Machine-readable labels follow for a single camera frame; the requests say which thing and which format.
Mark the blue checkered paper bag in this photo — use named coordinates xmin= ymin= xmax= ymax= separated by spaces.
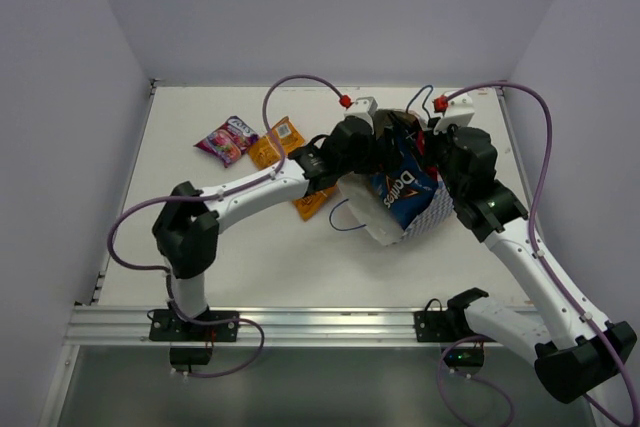
xmin=328 ymin=85 xmax=456 ymax=247

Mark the blue Doritos bag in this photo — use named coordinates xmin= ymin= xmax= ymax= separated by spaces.
xmin=370 ymin=115 xmax=438 ymax=231

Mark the orange potato chips bag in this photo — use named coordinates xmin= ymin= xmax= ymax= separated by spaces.
xmin=247 ymin=115 xmax=337 ymax=222

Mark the purple candy bag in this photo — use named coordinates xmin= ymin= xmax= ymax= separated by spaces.
xmin=194 ymin=116 xmax=259 ymax=168

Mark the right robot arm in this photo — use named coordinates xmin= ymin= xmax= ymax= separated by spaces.
xmin=424 ymin=127 xmax=637 ymax=404

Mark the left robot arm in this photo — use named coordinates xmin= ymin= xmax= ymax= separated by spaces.
xmin=152 ymin=116 xmax=396 ymax=340

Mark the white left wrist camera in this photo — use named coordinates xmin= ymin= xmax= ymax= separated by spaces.
xmin=344 ymin=97 xmax=378 ymax=126

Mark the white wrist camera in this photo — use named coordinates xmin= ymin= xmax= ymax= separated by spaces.
xmin=433 ymin=93 xmax=475 ymax=134
xmin=344 ymin=97 xmax=378 ymax=126

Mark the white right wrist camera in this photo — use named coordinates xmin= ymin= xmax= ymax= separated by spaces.
xmin=433 ymin=93 xmax=475 ymax=134

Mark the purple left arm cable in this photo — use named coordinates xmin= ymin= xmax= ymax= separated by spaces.
xmin=107 ymin=74 xmax=346 ymax=321

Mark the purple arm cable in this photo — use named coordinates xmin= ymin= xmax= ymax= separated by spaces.
xmin=447 ymin=79 xmax=640 ymax=427
xmin=107 ymin=74 xmax=346 ymax=321

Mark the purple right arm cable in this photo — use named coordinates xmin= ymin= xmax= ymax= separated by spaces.
xmin=447 ymin=79 xmax=640 ymax=427

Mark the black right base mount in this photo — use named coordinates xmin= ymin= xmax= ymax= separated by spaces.
xmin=413 ymin=294 xmax=485 ymax=372

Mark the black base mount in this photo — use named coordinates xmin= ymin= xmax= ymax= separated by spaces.
xmin=413 ymin=294 xmax=485 ymax=372
xmin=147 ymin=309 xmax=239 ymax=372

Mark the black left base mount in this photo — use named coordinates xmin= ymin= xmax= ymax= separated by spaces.
xmin=147 ymin=309 xmax=239 ymax=372

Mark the aluminium mounting rail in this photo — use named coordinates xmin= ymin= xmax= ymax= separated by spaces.
xmin=63 ymin=305 xmax=424 ymax=348

